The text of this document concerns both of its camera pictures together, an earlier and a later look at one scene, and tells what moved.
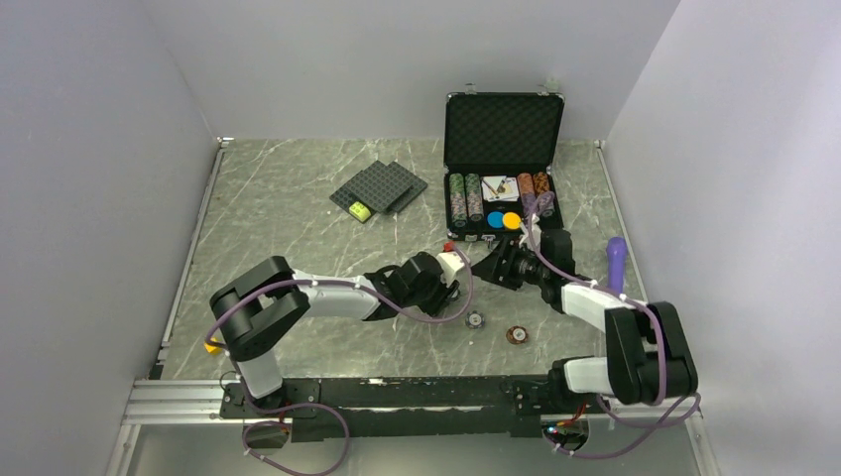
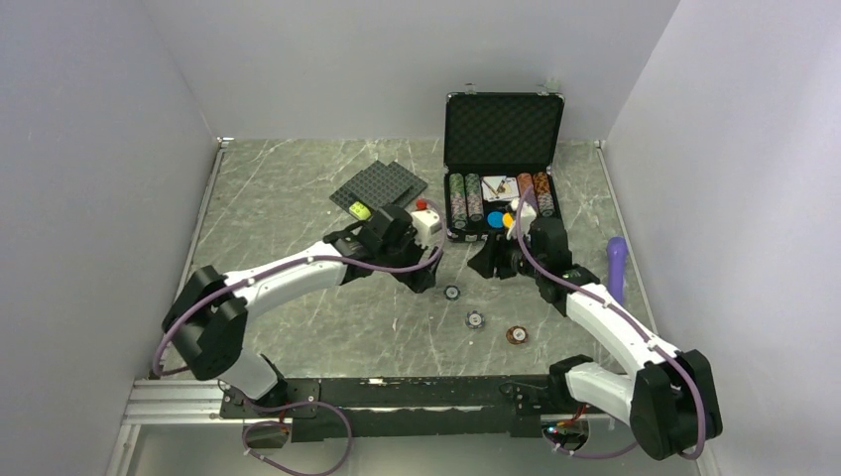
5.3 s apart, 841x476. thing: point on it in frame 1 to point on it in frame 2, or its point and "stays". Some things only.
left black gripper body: (433, 298) to (406, 254)
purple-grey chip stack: (475, 207) stays
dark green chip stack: (473, 183) stays
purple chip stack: (530, 203) stays
